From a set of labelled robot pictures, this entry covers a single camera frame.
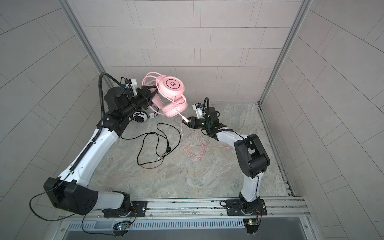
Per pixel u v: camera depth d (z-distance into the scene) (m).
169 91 0.52
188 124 0.83
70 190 0.37
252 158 0.49
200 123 0.77
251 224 0.68
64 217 0.43
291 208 0.73
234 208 0.71
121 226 0.64
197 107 0.80
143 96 0.59
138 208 0.70
